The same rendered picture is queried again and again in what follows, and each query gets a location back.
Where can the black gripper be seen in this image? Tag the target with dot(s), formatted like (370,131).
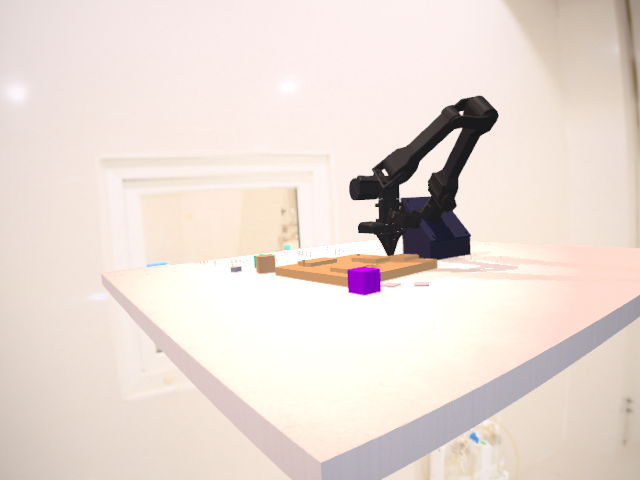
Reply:
(387,234)

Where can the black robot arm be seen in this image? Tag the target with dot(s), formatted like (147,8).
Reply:
(478,118)

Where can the orange block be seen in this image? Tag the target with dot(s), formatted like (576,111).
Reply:
(265,263)

